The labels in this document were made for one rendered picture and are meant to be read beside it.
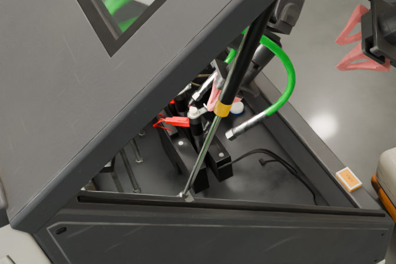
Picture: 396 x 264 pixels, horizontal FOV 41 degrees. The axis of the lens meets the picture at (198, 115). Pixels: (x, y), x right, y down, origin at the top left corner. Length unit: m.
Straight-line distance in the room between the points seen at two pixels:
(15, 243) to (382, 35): 0.57
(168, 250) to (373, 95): 2.03
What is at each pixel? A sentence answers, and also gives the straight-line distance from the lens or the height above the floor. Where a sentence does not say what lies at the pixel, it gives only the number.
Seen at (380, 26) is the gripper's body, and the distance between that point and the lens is 0.84.
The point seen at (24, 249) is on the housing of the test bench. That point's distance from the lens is 0.64.
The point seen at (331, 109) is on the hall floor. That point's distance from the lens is 2.59.
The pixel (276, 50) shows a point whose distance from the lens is 0.91.
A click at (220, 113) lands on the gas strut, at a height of 1.46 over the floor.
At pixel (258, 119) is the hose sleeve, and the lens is 1.02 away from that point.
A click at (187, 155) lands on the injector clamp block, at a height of 0.98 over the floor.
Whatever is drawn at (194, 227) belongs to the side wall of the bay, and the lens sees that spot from 0.74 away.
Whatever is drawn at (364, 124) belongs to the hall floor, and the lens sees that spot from 2.55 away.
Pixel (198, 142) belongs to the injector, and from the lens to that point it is 1.17.
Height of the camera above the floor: 1.93
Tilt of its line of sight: 48 degrees down
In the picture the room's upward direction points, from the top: 11 degrees counter-clockwise
